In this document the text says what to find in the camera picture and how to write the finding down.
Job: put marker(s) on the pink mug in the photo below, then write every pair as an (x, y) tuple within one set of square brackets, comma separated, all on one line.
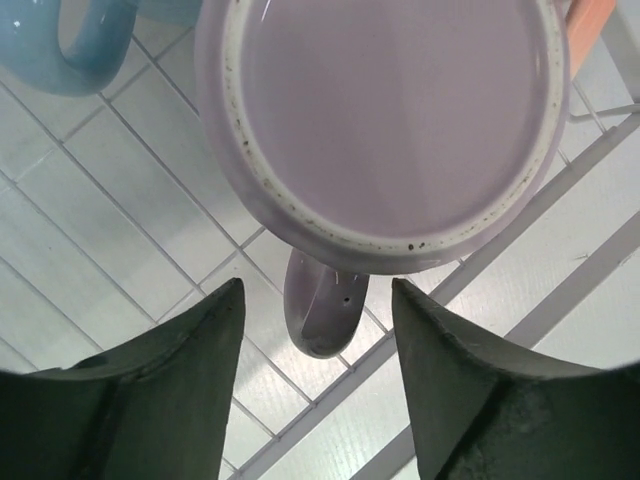
[(585, 21)]

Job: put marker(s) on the white wire dish rack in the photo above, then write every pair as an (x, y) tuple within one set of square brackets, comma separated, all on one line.
[(115, 218)]

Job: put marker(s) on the lilac mug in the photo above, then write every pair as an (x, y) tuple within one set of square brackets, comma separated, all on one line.
[(378, 137)]

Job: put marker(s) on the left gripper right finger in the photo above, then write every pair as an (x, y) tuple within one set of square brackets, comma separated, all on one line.
[(482, 407)]

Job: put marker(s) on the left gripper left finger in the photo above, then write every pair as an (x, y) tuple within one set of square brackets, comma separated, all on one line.
[(155, 407)]

